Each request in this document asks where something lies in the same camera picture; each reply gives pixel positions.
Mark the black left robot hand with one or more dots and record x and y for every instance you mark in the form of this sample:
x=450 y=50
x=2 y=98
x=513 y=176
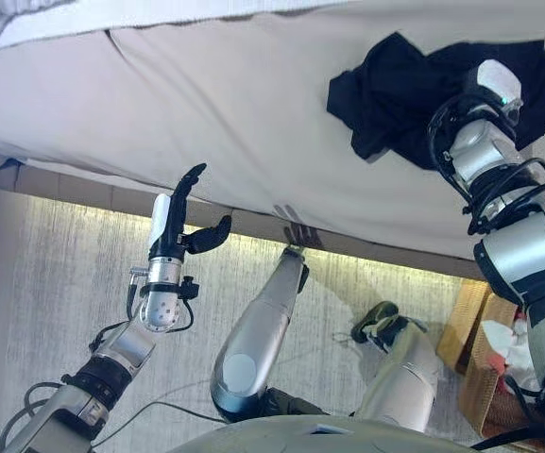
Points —
x=170 y=222

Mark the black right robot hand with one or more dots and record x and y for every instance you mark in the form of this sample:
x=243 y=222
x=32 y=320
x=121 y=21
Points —
x=494 y=80

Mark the black garment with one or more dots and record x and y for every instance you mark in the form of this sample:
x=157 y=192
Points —
x=395 y=85

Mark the white garment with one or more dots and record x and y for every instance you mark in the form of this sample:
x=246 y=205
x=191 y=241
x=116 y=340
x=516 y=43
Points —
x=503 y=335

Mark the red garment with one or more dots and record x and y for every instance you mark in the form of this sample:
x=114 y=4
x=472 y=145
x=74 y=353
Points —
x=497 y=362

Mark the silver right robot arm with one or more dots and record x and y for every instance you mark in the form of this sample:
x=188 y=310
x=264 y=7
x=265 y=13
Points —
x=517 y=250

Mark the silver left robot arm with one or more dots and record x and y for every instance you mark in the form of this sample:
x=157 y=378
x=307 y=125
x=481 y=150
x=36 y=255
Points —
x=125 y=349

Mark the beige bed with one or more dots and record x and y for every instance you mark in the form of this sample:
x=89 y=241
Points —
x=206 y=104

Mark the woven wicker basket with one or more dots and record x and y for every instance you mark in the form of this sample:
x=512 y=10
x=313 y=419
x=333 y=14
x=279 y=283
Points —
x=475 y=377

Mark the grey striped rug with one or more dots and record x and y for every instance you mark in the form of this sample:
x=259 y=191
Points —
x=40 y=292

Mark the grey robot torso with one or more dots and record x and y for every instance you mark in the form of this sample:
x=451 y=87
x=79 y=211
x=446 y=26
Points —
x=253 y=436

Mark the white duvet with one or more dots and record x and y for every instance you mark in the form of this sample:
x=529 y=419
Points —
x=40 y=23

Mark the silver right robot leg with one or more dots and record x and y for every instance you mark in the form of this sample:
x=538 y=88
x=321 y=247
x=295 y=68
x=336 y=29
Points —
x=404 y=382

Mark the brown bed frame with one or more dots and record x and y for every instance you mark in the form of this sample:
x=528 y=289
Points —
x=88 y=191

